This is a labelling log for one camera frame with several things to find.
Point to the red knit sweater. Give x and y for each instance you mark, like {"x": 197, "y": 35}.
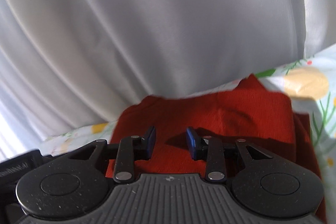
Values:
{"x": 247, "y": 111}

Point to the white curtain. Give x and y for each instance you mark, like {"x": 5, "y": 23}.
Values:
{"x": 71, "y": 63}

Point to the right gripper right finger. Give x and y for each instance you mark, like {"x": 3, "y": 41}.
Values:
{"x": 221, "y": 158}

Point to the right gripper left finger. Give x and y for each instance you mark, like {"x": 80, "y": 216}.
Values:
{"x": 129, "y": 150}

